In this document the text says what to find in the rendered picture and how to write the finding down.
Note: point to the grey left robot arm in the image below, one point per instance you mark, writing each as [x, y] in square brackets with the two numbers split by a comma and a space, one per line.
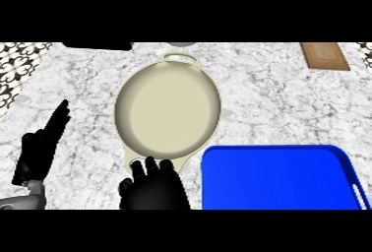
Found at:
[24, 198]

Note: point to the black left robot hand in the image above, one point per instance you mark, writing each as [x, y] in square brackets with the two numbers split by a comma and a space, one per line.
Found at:
[42, 147]

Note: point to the black appliance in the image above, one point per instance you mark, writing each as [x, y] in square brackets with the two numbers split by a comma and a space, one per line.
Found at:
[100, 46]

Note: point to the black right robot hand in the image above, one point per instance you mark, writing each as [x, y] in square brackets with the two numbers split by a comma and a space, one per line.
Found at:
[154, 188]

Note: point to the cream oval pot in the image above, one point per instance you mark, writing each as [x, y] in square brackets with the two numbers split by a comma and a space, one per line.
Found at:
[168, 108]

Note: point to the brown wooden board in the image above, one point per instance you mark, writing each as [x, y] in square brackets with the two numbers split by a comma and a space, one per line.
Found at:
[326, 55]

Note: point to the blue plastic tray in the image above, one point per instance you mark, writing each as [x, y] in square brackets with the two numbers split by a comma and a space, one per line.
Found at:
[281, 178]

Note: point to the grey round object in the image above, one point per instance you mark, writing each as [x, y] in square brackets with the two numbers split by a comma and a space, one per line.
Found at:
[182, 44]

